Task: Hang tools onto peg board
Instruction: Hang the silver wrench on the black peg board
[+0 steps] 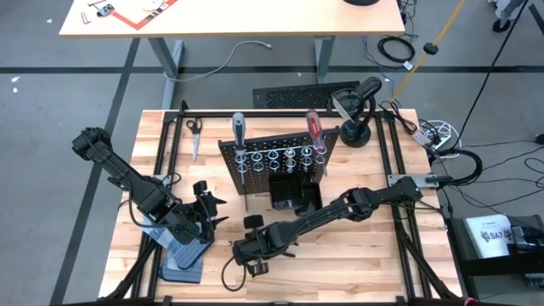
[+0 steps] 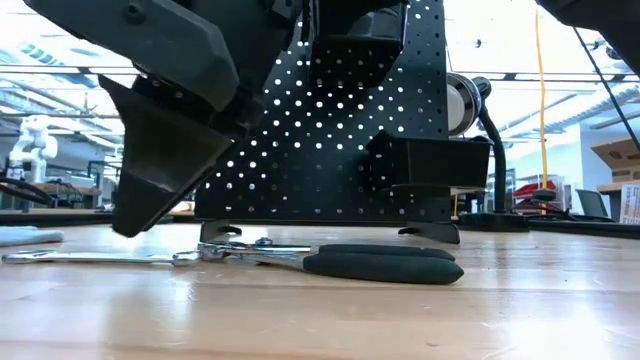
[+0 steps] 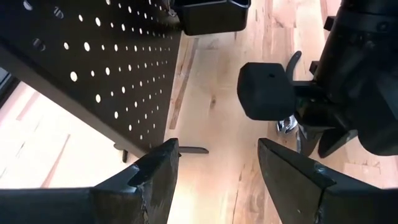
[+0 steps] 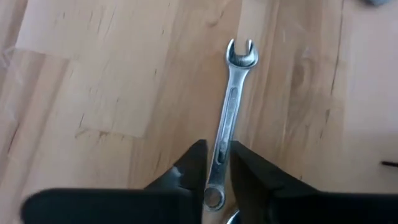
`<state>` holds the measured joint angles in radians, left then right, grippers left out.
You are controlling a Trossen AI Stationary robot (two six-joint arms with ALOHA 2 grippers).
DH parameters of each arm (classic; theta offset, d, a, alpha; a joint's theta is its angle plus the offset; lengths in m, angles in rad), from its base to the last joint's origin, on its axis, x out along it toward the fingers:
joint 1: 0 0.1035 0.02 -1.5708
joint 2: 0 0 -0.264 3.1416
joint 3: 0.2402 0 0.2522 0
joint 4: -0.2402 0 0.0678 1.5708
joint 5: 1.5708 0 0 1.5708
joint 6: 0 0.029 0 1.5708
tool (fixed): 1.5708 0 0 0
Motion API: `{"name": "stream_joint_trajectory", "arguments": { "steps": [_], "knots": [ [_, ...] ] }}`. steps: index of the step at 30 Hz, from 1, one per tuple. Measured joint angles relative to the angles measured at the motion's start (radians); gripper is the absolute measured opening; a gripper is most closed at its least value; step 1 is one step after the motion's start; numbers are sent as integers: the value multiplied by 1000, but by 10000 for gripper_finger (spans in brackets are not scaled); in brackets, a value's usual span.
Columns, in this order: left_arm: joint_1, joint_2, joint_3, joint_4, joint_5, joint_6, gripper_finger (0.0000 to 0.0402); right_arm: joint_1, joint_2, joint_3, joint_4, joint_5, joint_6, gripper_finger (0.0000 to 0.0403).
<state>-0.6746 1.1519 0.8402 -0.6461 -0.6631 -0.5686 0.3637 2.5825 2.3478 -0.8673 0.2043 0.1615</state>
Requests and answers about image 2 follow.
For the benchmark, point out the cardboard box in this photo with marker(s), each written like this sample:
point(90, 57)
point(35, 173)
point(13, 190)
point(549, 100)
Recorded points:
point(622, 157)

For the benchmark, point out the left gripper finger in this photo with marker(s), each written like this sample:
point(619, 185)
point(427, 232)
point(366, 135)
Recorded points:
point(160, 160)

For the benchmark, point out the white paper sign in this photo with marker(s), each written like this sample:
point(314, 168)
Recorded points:
point(631, 205)

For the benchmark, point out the striped grey blue work glove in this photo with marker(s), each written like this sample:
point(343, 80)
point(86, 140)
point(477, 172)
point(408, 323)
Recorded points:
point(30, 236)

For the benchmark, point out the wooden bench under white robot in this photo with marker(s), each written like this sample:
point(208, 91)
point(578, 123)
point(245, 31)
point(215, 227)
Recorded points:
point(75, 190)

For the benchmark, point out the dark office chair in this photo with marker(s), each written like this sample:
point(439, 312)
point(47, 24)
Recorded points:
point(595, 205)

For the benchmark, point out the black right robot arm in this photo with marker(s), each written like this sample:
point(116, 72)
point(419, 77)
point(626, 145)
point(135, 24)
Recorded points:
point(610, 20)

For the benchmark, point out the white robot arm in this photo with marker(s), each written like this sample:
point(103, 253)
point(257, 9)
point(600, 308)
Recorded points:
point(35, 140)

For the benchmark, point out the black metal pegboard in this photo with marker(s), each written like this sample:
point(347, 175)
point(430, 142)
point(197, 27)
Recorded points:
point(310, 190)

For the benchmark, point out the deep black pegboard bin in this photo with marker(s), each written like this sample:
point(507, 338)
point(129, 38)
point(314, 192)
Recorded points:
point(360, 50)

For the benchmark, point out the wide shallow black bin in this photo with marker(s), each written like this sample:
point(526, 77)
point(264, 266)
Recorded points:
point(435, 162)

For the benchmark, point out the silver combination wrench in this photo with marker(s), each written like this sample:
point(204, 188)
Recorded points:
point(100, 257)

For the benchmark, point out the black aluminium table frame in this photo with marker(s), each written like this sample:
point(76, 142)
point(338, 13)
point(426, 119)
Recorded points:
point(575, 227)

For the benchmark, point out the red plastic crate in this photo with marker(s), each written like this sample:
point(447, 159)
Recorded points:
point(535, 189)

